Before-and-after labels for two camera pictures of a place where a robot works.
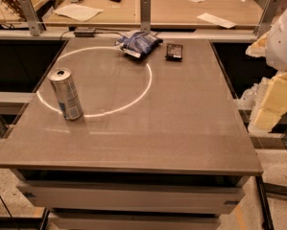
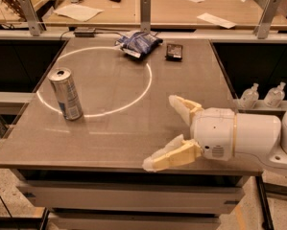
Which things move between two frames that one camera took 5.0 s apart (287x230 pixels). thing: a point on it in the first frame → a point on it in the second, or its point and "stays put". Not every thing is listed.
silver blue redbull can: (66, 92) stays put
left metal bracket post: (34, 23) stays put
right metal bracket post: (272, 9) stays put
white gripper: (283, 43) → (214, 132)
